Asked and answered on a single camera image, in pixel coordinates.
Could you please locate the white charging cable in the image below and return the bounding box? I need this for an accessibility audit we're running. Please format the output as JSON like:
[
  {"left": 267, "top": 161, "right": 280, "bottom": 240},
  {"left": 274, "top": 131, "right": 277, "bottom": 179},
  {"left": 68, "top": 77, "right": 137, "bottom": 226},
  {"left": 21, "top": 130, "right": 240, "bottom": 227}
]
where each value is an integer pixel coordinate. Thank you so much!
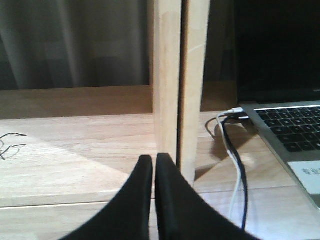
[{"left": 216, "top": 107, "right": 245, "bottom": 223}]

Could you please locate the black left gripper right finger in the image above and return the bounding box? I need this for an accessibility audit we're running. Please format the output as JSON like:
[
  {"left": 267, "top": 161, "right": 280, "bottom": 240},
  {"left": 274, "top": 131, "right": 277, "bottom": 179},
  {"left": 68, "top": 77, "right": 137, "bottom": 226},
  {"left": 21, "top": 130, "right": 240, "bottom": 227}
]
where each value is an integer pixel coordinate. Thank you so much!
[{"left": 155, "top": 153, "right": 255, "bottom": 240}]

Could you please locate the light wooden shelf unit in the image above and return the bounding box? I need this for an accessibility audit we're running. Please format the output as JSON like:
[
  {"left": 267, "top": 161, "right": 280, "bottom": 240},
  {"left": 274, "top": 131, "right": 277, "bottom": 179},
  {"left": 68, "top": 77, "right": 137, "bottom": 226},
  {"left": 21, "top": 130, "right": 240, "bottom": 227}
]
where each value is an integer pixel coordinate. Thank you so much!
[{"left": 0, "top": 0, "right": 320, "bottom": 240}]

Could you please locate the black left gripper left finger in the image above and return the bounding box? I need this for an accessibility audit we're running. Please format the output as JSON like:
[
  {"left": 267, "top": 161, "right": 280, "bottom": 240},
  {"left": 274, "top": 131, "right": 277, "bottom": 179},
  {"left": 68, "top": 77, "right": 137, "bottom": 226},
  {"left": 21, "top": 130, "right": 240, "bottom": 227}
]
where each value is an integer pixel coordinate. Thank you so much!
[{"left": 62, "top": 155, "right": 153, "bottom": 240}]

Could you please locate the grey laptop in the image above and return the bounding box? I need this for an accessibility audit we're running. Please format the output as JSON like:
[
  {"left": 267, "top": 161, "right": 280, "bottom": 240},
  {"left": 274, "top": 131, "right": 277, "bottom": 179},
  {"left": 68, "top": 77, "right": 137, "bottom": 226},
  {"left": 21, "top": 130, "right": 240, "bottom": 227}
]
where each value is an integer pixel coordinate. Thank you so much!
[{"left": 233, "top": 0, "right": 320, "bottom": 206}]

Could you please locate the black laptop cable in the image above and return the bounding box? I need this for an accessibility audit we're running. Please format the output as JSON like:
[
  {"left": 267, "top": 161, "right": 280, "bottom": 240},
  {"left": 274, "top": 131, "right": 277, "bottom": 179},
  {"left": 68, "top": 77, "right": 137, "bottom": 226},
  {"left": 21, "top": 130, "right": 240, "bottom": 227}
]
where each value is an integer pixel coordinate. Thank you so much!
[{"left": 205, "top": 117, "right": 249, "bottom": 230}]

